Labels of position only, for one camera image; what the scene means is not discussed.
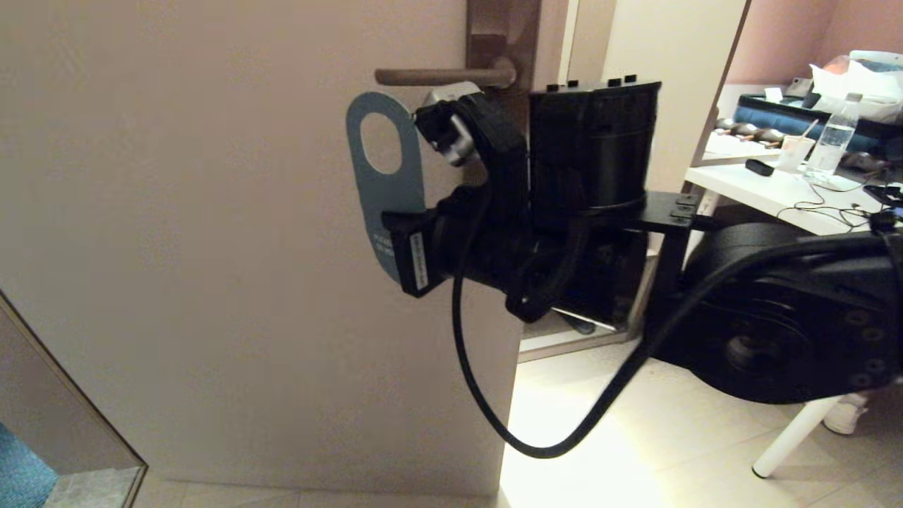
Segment blue and white door hanger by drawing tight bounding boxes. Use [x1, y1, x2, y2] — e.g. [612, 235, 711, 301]
[346, 92, 428, 283]

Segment beige room door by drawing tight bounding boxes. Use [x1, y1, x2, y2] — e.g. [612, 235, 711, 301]
[0, 0, 565, 498]

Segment white paper sheet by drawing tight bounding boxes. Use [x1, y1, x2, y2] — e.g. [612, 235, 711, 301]
[705, 131, 778, 160]

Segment white shelf bench unit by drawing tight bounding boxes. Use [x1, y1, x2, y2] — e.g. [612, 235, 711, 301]
[519, 0, 749, 362]

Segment dark blue tray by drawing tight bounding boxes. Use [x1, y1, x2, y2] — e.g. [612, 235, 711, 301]
[732, 95, 903, 152]

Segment white paper cup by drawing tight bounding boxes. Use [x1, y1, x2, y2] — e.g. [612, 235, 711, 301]
[776, 120, 817, 175]

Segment clear plastic water bottle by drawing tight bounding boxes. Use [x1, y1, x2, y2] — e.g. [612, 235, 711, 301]
[804, 92, 863, 183]

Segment white sneaker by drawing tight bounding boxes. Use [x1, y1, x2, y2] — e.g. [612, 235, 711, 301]
[822, 392, 868, 435]

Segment black smartphone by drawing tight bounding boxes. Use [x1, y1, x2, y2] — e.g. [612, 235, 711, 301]
[862, 182, 903, 219]

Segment white plastic bag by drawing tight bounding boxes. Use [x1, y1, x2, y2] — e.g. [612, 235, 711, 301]
[808, 51, 903, 126]

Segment blue carpet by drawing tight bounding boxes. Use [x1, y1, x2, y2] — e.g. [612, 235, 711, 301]
[0, 423, 61, 508]

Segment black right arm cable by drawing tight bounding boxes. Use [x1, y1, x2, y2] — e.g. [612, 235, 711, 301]
[451, 187, 903, 459]

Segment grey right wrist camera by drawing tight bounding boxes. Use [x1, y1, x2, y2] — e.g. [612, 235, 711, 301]
[415, 83, 495, 168]

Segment brown metal door handle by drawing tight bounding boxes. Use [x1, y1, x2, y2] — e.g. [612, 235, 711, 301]
[375, 60, 518, 89]

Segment black earphone cable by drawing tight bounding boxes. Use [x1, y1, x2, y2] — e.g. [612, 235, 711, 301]
[794, 173, 893, 230]

